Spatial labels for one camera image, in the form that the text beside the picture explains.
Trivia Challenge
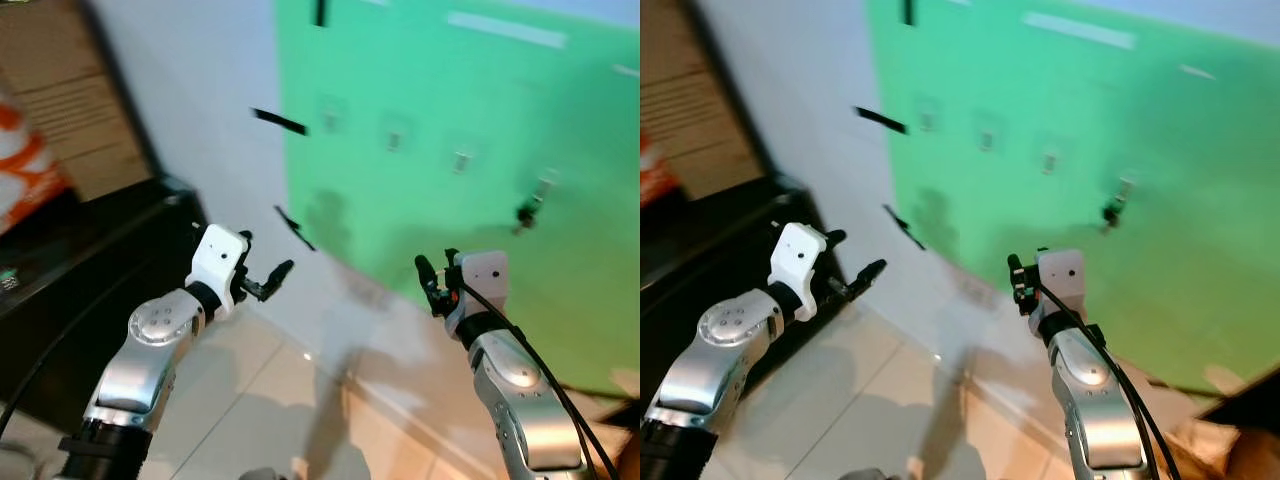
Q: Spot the green wall sheet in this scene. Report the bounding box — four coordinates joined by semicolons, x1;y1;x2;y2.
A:
272;0;641;403
864;0;1280;397

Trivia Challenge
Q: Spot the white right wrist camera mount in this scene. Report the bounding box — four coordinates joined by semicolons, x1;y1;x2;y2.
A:
452;249;510;323
1036;248;1087;313

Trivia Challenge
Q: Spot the black cabinet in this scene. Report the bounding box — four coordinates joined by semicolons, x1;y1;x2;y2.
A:
640;174;823;401
0;176;209;437

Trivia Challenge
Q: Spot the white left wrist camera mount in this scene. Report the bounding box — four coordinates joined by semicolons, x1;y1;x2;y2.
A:
767;223;832;324
186;224;252;323

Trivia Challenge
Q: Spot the long white tape strip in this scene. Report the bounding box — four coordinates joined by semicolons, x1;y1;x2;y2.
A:
446;11;569;51
1022;11;1138;51

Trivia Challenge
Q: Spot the black tape strip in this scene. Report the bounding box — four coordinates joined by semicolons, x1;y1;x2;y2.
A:
882;203;927;252
251;107;310;137
273;205;318;253
853;105;910;136

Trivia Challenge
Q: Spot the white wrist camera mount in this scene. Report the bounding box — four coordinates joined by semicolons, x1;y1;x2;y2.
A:
1036;248;1087;313
186;224;252;323
452;249;510;323
767;223;832;324

